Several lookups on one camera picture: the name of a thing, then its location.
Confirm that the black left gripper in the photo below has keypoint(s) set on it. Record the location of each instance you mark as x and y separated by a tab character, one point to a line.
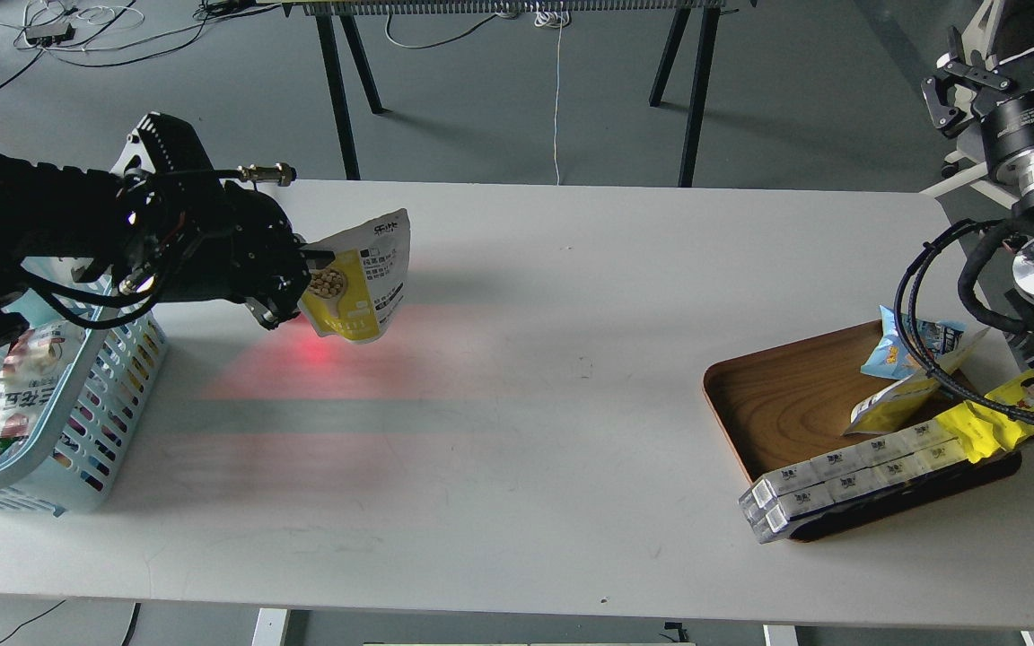
261	262

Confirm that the yellow nut snack pouch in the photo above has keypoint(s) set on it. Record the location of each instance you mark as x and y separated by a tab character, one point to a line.
359	293

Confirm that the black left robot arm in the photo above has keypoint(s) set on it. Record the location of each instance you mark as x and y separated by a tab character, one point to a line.
164	225

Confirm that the blue snack bag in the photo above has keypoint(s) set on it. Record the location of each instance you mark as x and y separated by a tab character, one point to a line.
891	359

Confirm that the red white snack bag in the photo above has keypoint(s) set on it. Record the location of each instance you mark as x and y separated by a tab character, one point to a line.
31	372

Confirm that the light blue plastic basket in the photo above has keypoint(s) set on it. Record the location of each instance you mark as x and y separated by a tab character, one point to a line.
80	423

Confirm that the yellow cartoon snack bag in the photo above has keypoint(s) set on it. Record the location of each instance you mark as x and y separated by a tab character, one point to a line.
982	432

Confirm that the yellow white snack pouch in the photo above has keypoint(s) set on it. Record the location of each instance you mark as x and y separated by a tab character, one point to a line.
887	410

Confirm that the white boxed snack pack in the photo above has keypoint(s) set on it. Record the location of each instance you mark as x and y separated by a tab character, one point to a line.
789	498

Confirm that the black trestle table legs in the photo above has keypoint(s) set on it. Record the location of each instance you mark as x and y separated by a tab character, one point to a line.
615	98

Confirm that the brown wooden tray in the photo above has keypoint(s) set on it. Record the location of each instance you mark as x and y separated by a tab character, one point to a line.
789	403

